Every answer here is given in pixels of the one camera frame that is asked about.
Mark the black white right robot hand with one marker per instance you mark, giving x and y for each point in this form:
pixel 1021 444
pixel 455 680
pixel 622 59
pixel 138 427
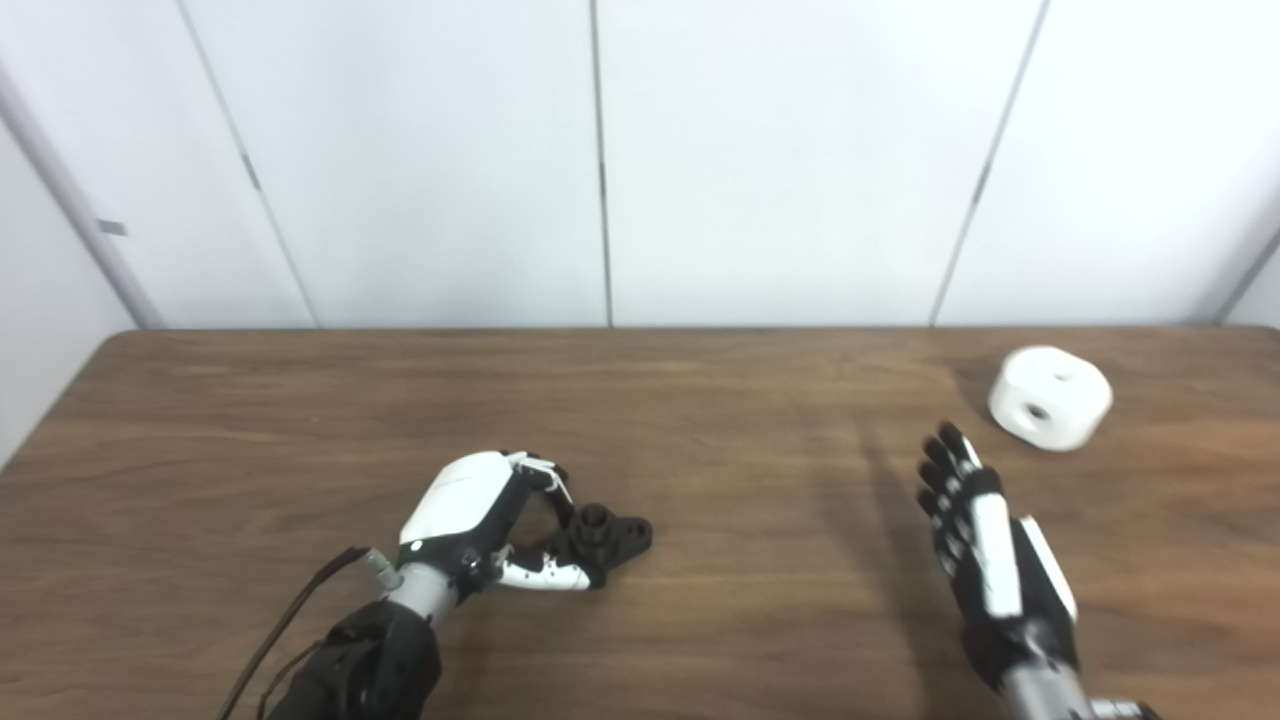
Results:
pixel 995 560

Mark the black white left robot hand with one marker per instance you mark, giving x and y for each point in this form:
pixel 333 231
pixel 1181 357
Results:
pixel 460 495

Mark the black flanged holder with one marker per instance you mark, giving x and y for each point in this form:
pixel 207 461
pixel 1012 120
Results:
pixel 620 535

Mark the round white plastic piece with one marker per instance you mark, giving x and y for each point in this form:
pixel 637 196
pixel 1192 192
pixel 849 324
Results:
pixel 1075 405

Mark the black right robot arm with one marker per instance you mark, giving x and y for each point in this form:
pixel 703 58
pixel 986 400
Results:
pixel 1045 700

